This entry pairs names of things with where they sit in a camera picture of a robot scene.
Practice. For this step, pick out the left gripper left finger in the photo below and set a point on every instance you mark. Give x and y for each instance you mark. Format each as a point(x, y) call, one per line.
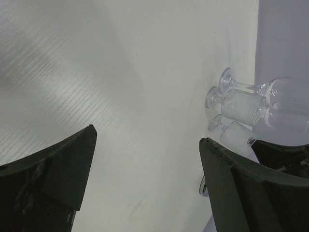
point(43, 191)

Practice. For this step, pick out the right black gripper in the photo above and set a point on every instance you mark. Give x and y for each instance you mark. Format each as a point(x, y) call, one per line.
point(293, 160)

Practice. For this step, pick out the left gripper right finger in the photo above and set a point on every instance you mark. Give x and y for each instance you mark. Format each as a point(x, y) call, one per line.
point(247, 196)

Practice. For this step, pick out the clear wine glass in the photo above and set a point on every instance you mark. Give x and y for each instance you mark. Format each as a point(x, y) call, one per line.
point(282, 94)

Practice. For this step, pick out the chrome wine glass rack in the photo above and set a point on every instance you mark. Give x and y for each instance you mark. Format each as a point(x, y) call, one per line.
point(203, 187)

